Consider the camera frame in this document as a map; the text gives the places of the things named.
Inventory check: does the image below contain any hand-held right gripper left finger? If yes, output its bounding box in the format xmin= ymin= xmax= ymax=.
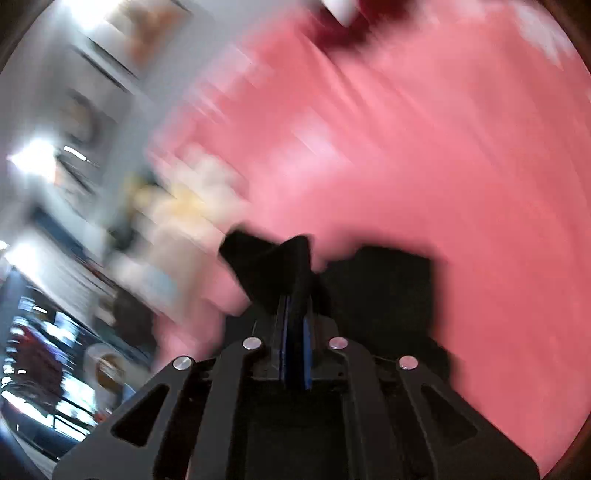
xmin=53 ymin=298 xmax=289 ymax=480

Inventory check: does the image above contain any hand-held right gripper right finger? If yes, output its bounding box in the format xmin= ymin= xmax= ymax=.
xmin=302 ymin=300 xmax=539 ymax=480

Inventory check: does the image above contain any black garment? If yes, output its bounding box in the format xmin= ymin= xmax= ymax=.
xmin=218 ymin=230 xmax=452 ymax=384

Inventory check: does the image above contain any white flower pillow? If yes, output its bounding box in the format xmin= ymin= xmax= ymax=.
xmin=131 ymin=152 xmax=252 ymax=245

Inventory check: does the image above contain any white kettle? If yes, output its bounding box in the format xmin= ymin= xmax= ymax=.
xmin=83 ymin=343 xmax=136 ymax=403

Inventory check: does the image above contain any pink bow-print blanket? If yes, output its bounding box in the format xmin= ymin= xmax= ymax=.
xmin=147 ymin=0 xmax=589 ymax=480

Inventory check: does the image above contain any dark red plush toy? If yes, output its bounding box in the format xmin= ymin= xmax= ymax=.
xmin=302 ymin=0 xmax=395 ymax=52

